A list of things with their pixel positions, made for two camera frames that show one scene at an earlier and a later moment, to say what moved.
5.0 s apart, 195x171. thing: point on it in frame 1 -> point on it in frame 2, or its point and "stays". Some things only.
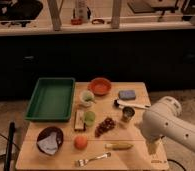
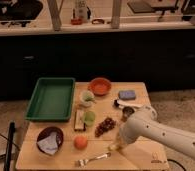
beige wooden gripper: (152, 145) -> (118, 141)
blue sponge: (127, 94) stays
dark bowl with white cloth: (50, 139) stays
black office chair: (16, 11) stays
